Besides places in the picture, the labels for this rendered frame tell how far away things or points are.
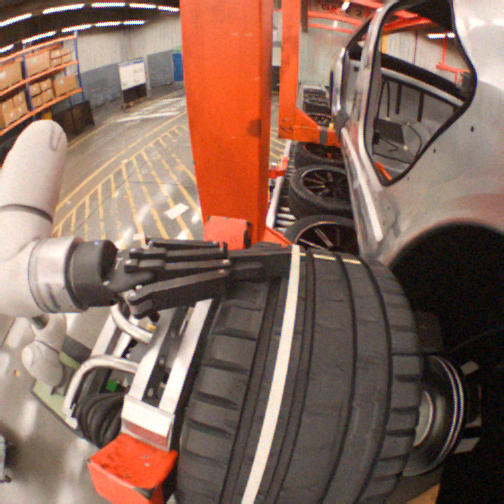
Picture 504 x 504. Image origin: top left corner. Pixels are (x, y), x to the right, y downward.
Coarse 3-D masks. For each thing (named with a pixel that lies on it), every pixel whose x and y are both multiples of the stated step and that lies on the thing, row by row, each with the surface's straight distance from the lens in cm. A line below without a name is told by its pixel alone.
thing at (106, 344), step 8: (128, 312) 55; (112, 320) 54; (104, 328) 54; (112, 328) 53; (104, 336) 53; (112, 336) 52; (96, 344) 53; (104, 344) 52; (112, 344) 53; (96, 352) 52; (104, 352) 51; (112, 352) 54; (104, 368) 53; (96, 376) 52; (88, 384) 51; (96, 384) 52; (88, 392) 51; (96, 392) 53; (80, 400) 52; (72, 424) 53
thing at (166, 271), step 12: (132, 264) 25; (144, 264) 25; (156, 264) 24; (168, 264) 25; (180, 264) 25; (192, 264) 25; (204, 264) 25; (216, 264) 25; (228, 264) 25; (168, 276) 25; (180, 276) 25; (228, 288) 26
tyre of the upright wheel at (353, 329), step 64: (320, 256) 35; (256, 320) 24; (320, 320) 25; (384, 320) 28; (256, 384) 22; (320, 384) 22; (384, 384) 25; (192, 448) 23; (256, 448) 22; (320, 448) 23; (384, 448) 25
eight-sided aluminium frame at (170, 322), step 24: (168, 312) 32; (168, 336) 32; (192, 336) 30; (144, 360) 31; (192, 360) 30; (144, 384) 30; (168, 384) 29; (192, 384) 32; (144, 408) 29; (168, 408) 28; (144, 432) 30; (168, 432) 29
